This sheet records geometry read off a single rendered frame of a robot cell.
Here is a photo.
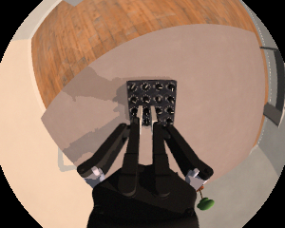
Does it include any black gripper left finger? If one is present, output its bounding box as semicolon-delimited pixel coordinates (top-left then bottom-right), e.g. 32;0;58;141
77;105;143;197

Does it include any black knob box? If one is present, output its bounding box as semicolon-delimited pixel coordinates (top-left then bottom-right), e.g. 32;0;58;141
126;80;177;126

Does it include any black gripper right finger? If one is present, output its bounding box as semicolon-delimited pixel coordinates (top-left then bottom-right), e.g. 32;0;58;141
150;106;214;197

